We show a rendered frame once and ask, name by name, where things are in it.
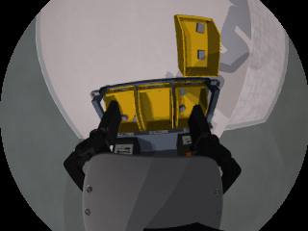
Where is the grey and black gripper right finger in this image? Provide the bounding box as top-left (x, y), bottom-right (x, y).
top-left (188, 105), bottom-right (242, 194)

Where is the dark grey metal shelf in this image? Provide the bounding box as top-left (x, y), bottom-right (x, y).
top-left (90, 77), bottom-right (220, 156)

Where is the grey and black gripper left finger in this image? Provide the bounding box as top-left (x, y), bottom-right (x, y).
top-left (64, 100), bottom-right (121, 191)

